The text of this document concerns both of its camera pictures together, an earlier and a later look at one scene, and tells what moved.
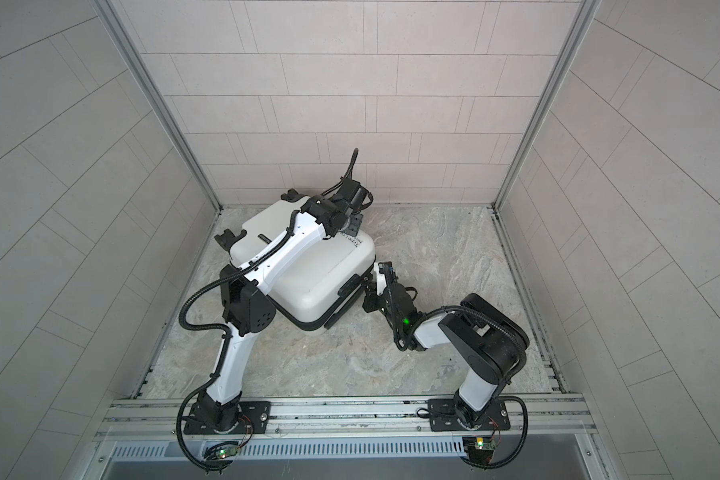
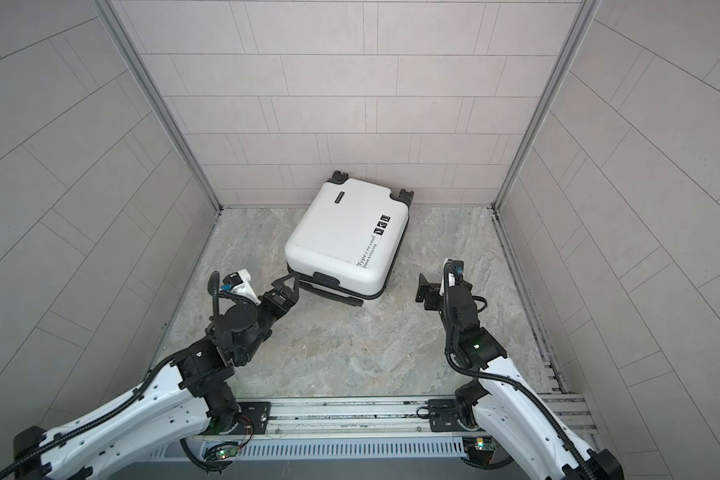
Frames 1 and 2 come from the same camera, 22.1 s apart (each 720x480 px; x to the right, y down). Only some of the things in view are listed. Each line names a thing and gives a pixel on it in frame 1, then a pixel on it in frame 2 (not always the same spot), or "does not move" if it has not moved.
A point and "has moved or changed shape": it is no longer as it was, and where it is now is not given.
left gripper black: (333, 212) → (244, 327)
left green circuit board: (226, 451) does not move
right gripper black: (371, 297) → (434, 292)
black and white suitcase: (306, 293) has moved or changed shape
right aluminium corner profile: (557, 77) does not move
